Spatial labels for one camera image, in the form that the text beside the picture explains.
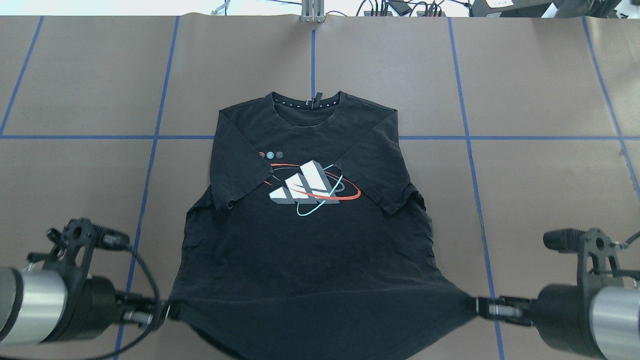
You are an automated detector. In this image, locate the black braided left cable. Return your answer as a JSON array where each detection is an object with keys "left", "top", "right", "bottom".
[{"left": 45, "top": 244, "right": 162, "bottom": 360}]

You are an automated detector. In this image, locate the black printed t-shirt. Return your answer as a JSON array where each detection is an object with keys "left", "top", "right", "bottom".
[{"left": 169, "top": 91, "right": 474, "bottom": 360}]

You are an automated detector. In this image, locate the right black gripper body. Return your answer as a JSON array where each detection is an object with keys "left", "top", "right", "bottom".
[{"left": 530, "top": 284, "right": 601, "bottom": 358}]

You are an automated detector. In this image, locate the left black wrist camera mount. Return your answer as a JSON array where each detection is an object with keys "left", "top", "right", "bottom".
[{"left": 26, "top": 218, "right": 131, "bottom": 285}]

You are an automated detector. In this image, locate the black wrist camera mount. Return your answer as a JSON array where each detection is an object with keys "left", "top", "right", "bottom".
[
  {"left": 542, "top": 228, "right": 639, "bottom": 292},
  {"left": 26, "top": 218, "right": 131, "bottom": 285}
]

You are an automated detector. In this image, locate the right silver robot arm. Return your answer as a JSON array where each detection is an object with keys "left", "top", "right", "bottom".
[{"left": 467, "top": 284, "right": 640, "bottom": 360}]

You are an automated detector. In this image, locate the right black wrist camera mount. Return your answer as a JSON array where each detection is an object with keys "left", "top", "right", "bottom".
[{"left": 542, "top": 228, "right": 639, "bottom": 292}]

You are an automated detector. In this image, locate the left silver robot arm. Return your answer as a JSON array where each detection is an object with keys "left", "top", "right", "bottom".
[{"left": 0, "top": 266, "right": 170, "bottom": 347}]

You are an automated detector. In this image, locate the aluminium frame post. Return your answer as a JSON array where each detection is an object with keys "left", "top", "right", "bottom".
[{"left": 300, "top": 0, "right": 326, "bottom": 24}]

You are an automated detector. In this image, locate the black computer box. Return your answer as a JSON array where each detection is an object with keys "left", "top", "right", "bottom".
[{"left": 470, "top": 0, "right": 553, "bottom": 18}]

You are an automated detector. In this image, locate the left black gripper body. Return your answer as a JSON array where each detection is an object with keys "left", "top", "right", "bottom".
[{"left": 43, "top": 276, "right": 121, "bottom": 343}]

